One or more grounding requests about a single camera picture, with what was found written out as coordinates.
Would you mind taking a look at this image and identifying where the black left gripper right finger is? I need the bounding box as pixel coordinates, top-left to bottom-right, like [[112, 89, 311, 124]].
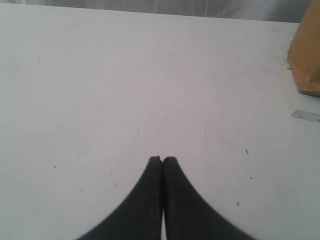
[[163, 156, 252, 240]]

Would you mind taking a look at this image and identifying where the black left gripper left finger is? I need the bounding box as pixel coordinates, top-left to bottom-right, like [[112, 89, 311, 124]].
[[80, 156, 163, 240]]

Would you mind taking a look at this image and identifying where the brown paper shopping bag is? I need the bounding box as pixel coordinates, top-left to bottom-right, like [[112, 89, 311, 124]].
[[287, 0, 320, 97]]

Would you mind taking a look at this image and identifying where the white backdrop curtain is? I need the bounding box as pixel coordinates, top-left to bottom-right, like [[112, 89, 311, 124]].
[[16, 0, 310, 23]]

